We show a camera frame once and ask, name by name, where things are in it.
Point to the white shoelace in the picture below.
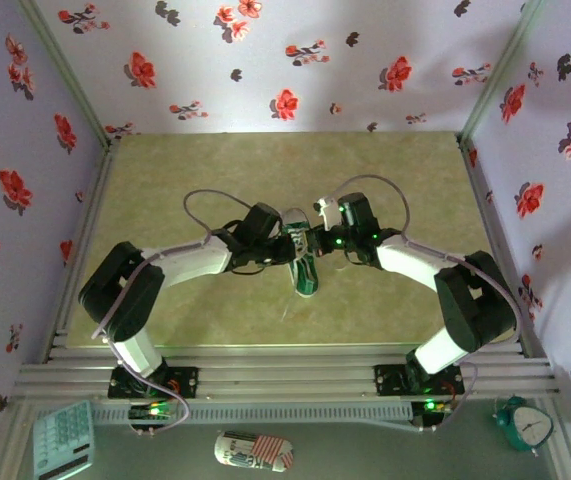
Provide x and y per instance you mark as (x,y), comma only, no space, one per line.
(299,245)

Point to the green canvas sneaker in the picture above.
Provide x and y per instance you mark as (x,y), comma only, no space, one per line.
(305,280)

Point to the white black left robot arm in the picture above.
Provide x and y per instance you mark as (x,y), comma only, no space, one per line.
(190,262)

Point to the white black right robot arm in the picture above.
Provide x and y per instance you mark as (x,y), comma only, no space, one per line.
(410,265)

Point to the small controller circuit board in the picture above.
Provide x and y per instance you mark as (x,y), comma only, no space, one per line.
(152,413)
(432,407)

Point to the teal alarm clock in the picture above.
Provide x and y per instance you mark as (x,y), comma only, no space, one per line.
(527,427)

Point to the pale teal calculator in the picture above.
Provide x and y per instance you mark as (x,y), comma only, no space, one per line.
(65,440)

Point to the aluminium base frame rail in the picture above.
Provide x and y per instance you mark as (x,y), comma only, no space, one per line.
(290,375)

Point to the aluminium side rail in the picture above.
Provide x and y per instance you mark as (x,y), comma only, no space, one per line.
(484,200)
(103,170)

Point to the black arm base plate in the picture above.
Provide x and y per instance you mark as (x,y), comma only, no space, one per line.
(187,382)
(390,380)

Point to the aluminium corner post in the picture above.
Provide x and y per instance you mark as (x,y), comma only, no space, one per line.
(70,75)
(497,75)

